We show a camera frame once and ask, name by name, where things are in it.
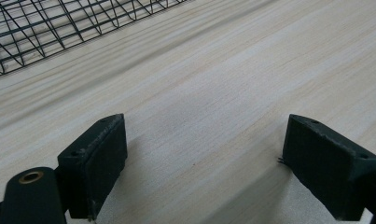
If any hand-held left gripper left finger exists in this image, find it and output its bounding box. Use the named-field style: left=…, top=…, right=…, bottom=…
left=57, top=113, right=129, bottom=221

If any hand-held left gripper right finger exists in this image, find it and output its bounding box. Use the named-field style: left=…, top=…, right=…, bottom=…
left=282, top=113, right=376, bottom=222

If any black wire basket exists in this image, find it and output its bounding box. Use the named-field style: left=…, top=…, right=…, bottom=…
left=0, top=0, right=189, bottom=80

